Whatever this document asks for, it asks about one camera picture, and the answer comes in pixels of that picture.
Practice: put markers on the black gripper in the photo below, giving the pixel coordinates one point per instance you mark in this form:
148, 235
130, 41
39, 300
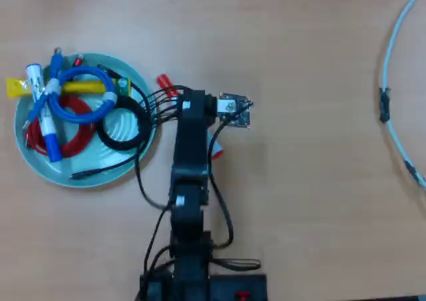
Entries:
196, 109

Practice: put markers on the long black tape wrap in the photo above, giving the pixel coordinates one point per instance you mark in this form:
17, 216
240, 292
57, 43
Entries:
384, 104

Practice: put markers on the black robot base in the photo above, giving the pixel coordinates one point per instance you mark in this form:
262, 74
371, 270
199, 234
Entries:
233, 286

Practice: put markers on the red-capped white marker pen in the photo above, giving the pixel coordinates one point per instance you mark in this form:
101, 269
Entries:
164, 80

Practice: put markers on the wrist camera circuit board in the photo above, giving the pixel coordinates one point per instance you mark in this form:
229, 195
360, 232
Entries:
237, 111

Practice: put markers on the short black tape wrap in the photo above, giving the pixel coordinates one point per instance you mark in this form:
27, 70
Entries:
412, 172

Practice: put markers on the blue-capped white marker pen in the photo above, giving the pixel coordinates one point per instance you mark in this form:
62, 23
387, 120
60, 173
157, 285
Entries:
53, 148

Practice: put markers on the green round bowl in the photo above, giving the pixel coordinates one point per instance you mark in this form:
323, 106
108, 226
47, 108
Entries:
120, 122

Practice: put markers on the small green label tag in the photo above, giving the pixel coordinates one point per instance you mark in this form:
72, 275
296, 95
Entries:
123, 86

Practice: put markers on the yellow tube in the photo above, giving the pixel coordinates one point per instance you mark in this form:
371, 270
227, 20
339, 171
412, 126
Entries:
83, 87

